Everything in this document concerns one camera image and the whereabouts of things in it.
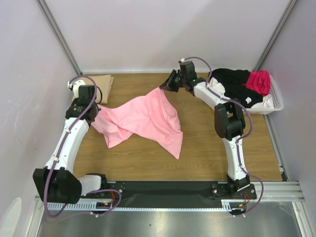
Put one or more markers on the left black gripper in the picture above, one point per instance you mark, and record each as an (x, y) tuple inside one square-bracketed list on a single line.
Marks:
[(98, 109)]

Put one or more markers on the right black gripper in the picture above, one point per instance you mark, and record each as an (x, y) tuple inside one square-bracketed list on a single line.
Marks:
[(174, 80)]

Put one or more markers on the pink t shirt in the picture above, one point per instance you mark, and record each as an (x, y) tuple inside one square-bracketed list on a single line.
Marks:
[(150, 116)]

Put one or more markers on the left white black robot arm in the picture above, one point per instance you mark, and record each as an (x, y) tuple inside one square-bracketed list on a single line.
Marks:
[(61, 164)]

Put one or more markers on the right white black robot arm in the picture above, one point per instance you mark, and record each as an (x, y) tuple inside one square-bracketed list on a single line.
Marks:
[(229, 125)]

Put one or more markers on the folded beige t shirt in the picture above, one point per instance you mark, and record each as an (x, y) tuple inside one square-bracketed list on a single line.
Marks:
[(104, 84)]

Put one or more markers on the white t shirt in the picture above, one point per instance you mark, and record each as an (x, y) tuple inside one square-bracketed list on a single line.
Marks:
[(219, 89)]

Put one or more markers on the black t shirt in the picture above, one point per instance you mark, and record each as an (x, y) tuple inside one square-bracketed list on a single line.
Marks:
[(234, 82)]

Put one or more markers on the crimson red t shirt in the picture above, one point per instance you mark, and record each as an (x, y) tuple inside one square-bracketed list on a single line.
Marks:
[(260, 82)]

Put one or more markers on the white plastic laundry basket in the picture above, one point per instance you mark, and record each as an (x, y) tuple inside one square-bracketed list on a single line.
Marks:
[(277, 101)]

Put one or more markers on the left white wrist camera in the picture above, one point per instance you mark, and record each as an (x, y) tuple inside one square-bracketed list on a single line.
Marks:
[(74, 87)]

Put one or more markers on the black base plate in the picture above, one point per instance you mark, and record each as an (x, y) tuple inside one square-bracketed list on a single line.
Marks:
[(177, 194)]

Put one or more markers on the grey slotted cable duct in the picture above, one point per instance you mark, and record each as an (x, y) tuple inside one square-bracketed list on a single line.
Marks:
[(92, 205)]

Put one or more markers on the aluminium frame rail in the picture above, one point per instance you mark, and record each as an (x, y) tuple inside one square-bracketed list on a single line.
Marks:
[(279, 190)]

